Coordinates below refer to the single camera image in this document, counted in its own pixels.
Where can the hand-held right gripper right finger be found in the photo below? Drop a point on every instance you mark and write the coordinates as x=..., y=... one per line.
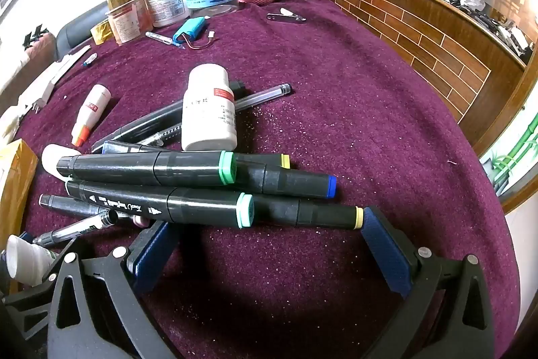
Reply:
x=386, y=254

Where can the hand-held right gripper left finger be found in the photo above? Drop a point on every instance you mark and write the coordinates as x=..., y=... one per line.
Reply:
x=151, y=258

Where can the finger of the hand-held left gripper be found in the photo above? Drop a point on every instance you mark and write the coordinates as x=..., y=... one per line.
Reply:
x=29, y=312

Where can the black marker teal cap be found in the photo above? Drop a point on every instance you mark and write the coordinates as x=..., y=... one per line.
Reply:
x=168, y=205

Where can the black marker green cap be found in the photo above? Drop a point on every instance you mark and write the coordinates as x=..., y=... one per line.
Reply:
x=126, y=167

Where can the black marker blue cap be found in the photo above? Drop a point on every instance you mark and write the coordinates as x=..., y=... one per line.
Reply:
x=290, y=180

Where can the black marker olive yellow cap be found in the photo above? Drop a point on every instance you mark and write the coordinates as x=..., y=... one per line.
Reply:
x=286, y=161

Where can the white glue bottle orange tip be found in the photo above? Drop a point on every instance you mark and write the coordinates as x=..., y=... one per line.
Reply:
x=90, y=108

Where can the white tube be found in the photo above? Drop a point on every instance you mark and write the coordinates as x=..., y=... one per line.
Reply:
x=27, y=260

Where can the clear pen black tip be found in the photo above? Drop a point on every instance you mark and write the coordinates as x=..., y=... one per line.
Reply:
x=80, y=226

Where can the grey marker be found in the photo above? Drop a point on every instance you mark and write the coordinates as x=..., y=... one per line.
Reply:
x=71, y=205

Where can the brown cardboard box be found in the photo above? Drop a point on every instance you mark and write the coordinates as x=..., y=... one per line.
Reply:
x=14, y=178

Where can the white round cap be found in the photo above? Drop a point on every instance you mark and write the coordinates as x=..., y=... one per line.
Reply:
x=52, y=159

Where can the purple tablecloth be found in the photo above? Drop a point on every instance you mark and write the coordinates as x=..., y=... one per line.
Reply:
x=336, y=111

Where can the white medicine bottle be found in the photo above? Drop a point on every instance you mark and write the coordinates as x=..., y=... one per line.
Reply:
x=208, y=111

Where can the white tissue wad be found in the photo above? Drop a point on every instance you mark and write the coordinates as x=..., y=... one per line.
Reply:
x=8, y=123

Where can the white power strip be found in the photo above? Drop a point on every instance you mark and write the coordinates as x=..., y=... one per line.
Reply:
x=46, y=83

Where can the small blue-capped tube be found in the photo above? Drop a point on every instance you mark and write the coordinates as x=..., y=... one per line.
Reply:
x=90, y=59

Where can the small glass vial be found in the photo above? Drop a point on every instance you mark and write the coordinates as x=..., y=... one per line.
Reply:
x=159, y=38

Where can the wooden counter brick pattern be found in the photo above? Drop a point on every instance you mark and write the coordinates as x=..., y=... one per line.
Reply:
x=420, y=26

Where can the blue battery pack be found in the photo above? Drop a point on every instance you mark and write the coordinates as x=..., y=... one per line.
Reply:
x=191, y=31

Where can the gold foil packet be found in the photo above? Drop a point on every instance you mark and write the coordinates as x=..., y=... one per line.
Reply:
x=101, y=31

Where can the clear plastic cup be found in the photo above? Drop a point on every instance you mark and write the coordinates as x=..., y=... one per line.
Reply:
x=125, y=24

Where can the dark grey chair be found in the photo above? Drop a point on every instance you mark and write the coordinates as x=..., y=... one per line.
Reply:
x=80, y=26

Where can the small black clips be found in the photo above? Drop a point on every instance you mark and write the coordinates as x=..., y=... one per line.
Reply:
x=34, y=34

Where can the white plastic jar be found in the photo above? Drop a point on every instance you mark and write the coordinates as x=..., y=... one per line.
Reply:
x=166, y=1

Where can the metal nail clipper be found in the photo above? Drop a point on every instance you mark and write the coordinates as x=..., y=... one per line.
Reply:
x=286, y=16

